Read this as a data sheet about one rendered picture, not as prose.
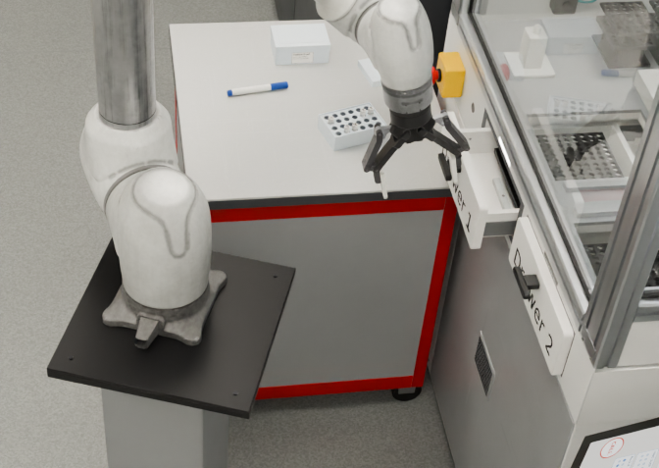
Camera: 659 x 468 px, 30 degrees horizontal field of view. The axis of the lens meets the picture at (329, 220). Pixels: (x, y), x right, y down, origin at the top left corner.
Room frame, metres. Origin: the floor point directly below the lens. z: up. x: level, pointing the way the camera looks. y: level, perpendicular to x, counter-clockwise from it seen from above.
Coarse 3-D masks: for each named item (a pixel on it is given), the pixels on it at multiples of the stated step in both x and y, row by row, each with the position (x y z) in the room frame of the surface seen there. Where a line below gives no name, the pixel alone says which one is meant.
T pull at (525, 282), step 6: (516, 270) 1.55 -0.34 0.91; (516, 276) 1.54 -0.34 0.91; (522, 276) 1.53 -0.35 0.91; (528, 276) 1.53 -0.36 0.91; (534, 276) 1.54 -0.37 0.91; (522, 282) 1.52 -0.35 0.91; (528, 282) 1.52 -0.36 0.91; (534, 282) 1.52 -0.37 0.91; (522, 288) 1.50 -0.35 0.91; (528, 288) 1.50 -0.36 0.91; (534, 288) 1.51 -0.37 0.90; (522, 294) 1.50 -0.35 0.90; (528, 294) 1.49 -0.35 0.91
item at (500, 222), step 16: (480, 144) 1.95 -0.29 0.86; (496, 144) 1.96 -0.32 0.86; (480, 160) 1.93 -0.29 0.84; (496, 160) 1.93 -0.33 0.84; (480, 176) 1.88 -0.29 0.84; (496, 176) 1.88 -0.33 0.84; (496, 208) 1.79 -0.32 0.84; (512, 208) 1.79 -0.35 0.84; (496, 224) 1.71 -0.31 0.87; (512, 224) 1.71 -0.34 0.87
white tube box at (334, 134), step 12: (348, 108) 2.11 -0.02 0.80; (360, 108) 2.11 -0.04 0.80; (324, 120) 2.06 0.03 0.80; (336, 120) 2.07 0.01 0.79; (348, 120) 2.08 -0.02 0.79; (360, 120) 2.07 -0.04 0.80; (372, 120) 2.08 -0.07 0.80; (324, 132) 2.05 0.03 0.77; (336, 132) 2.03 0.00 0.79; (360, 132) 2.03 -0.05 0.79; (372, 132) 2.05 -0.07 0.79; (336, 144) 2.00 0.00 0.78; (348, 144) 2.02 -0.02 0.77
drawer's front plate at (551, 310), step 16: (528, 224) 1.65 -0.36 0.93; (528, 240) 1.61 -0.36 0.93; (512, 256) 1.65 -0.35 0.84; (528, 256) 1.59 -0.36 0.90; (528, 272) 1.58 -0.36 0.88; (544, 272) 1.53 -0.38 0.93; (544, 288) 1.50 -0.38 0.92; (528, 304) 1.54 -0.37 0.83; (544, 304) 1.48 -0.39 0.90; (560, 304) 1.46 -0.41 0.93; (544, 320) 1.47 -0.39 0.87; (560, 320) 1.42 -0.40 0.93; (544, 336) 1.45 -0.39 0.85; (560, 336) 1.40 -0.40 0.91; (544, 352) 1.44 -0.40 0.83; (560, 352) 1.39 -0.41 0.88; (560, 368) 1.39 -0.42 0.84
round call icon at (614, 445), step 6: (618, 438) 1.11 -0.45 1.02; (624, 438) 1.11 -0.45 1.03; (606, 444) 1.11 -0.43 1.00; (612, 444) 1.10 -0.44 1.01; (618, 444) 1.10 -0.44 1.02; (600, 450) 1.10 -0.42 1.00; (606, 450) 1.10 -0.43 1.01; (612, 450) 1.09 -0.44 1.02; (618, 450) 1.08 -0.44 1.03; (600, 456) 1.09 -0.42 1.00; (606, 456) 1.08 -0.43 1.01; (612, 456) 1.08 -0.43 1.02
